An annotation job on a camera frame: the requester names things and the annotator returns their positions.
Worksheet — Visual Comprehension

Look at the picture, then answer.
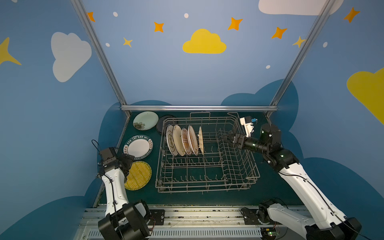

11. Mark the grey wire dish rack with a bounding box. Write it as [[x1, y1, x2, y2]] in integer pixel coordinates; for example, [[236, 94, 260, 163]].
[[156, 113, 260, 193]]

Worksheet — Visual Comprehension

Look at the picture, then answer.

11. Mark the white plate green text rim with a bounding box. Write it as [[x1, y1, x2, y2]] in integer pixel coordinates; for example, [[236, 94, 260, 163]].
[[123, 135, 154, 161]]

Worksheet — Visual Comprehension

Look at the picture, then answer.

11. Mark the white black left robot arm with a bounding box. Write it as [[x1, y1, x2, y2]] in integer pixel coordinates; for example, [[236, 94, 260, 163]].
[[98, 147, 151, 240]]

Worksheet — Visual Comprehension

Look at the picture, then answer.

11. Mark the dark black plate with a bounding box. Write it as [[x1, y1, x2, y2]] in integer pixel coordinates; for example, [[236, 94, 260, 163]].
[[156, 115, 179, 135]]

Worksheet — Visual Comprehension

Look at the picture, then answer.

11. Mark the right diagonal aluminium post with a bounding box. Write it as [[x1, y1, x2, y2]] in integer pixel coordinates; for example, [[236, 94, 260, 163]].
[[266, 0, 336, 118]]

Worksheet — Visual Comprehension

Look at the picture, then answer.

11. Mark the pale green floral plate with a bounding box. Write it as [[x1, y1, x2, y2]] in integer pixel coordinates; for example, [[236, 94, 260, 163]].
[[133, 111, 159, 131]]

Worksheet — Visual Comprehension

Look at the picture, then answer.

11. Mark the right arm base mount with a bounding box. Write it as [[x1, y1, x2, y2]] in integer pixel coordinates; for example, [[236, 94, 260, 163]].
[[240, 208, 271, 225]]

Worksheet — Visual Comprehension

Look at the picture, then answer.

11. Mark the orange woven plate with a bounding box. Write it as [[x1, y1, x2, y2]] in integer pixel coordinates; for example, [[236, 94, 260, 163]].
[[198, 127, 205, 155]]

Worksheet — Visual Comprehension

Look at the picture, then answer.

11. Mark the horizontal aluminium frame bar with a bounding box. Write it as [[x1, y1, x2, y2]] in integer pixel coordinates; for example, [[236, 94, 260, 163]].
[[121, 105, 278, 112]]

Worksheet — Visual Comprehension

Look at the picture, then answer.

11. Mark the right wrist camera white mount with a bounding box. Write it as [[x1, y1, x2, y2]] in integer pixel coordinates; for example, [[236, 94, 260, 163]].
[[240, 116, 258, 138]]

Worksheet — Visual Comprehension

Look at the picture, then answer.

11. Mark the diagonal aluminium post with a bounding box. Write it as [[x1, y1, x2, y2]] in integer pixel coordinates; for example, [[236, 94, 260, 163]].
[[71, 0, 127, 107], [266, 0, 336, 118]]

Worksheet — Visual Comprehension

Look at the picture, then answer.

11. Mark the white plate black emblem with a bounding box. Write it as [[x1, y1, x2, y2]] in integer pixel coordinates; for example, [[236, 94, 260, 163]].
[[166, 125, 178, 156]]

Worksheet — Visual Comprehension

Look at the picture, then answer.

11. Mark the right green circuit board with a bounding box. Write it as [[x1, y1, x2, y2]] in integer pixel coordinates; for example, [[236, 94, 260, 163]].
[[261, 228, 279, 240]]

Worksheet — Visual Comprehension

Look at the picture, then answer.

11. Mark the left diagonal aluminium post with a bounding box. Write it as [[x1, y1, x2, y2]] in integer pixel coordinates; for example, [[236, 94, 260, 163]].
[[71, 0, 127, 107]]

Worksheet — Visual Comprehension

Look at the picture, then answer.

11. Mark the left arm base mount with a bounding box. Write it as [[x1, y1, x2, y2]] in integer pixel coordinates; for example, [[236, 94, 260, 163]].
[[145, 209, 165, 227]]

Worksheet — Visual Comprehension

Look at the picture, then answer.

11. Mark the cream plate floral rim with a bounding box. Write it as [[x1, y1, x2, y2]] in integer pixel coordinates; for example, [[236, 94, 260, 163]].
[[173, 125, 186, 156]]

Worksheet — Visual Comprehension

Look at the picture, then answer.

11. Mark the yellow woven plate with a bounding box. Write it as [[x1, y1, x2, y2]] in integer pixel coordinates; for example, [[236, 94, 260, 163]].
[[124, 161, 152, 191]]

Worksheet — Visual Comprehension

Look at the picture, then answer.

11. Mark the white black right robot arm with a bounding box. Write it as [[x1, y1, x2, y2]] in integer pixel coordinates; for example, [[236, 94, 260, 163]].
[[224, 123, 362, 240]]

